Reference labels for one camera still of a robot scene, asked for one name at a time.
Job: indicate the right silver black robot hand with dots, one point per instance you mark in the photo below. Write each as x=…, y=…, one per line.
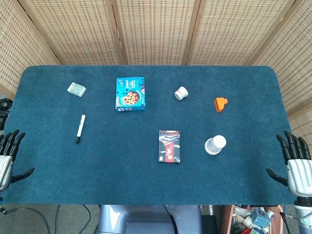
x=298, y=175

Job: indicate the small white jar red label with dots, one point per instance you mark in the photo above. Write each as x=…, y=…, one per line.
x=181, y=93

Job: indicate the teal blue table mat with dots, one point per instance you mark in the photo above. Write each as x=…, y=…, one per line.
x=122, y=170

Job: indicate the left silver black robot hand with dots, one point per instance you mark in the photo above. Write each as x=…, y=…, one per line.
x=6, y=168

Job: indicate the black red printed box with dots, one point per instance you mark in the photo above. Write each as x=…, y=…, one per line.
x=169, y=146

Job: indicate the blue white carton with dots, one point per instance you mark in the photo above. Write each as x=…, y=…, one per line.
x=260, y=218

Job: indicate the brown wooden storage crate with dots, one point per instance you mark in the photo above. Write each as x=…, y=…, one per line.
x=228, y=219

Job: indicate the small white green box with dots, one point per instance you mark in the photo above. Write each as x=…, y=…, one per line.
x=76, y=89

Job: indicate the white printed paper cup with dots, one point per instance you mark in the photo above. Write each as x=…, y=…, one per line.
x=218, y=142

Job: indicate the white black marker pen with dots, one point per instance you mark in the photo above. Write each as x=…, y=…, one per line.
x=80, y=128

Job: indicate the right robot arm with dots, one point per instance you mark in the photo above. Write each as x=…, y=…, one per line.
x=303, y=214

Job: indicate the woven rattan screen panel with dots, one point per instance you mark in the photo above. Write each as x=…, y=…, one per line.
x=156, y=31
x=297, y=73
x=22, y=48
x=234, y=31
x=80, y=31

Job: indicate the orange plastic part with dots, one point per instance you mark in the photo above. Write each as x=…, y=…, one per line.
x=220, y=104

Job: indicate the blue cookie box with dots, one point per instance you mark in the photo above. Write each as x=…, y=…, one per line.
x=130, y=95

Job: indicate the black equipment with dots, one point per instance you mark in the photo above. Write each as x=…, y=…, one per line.
x=4, y=112

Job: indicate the grey blue robot torso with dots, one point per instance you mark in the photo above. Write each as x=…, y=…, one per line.
x=146, y=221

